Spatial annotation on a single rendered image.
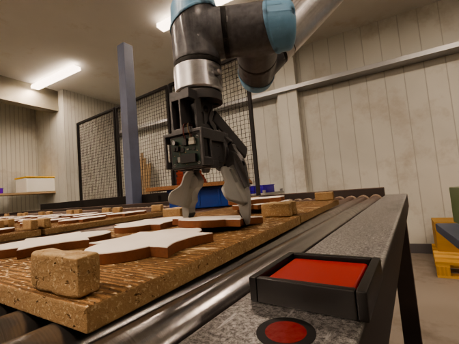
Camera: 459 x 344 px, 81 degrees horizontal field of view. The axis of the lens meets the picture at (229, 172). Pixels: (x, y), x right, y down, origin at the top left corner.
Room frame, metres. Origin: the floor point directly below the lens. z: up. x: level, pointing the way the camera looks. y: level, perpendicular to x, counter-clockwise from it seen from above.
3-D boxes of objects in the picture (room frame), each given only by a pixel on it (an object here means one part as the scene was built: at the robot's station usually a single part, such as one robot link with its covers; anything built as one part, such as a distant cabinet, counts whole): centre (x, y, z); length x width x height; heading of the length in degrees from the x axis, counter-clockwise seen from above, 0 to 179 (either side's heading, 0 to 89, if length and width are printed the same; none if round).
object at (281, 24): (0.42, -0.07, 1.24); 0.11 x 0.11 x 0.08; 85
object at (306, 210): (0.78, -0.09, 0.93); 0.41 x 0.35 x 0.02; 149
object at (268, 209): (0.52, -0.08, 0.95); 0.06 x 0.02 x 0.03; 59
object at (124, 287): (0.42, 0.13, 0.93); 0.41 x 0.35 x 0.02; 149
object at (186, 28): (0.41, 0.03, 1.25); 0.09 x 0.08 x 0.11; 85
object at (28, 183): (4.89, 3.57, 1.40); 0.50 x 0.41 x 0.28; 152
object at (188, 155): (0.41, 0.04, 1.09); 0.09 x 0.08 x 0.12; 149
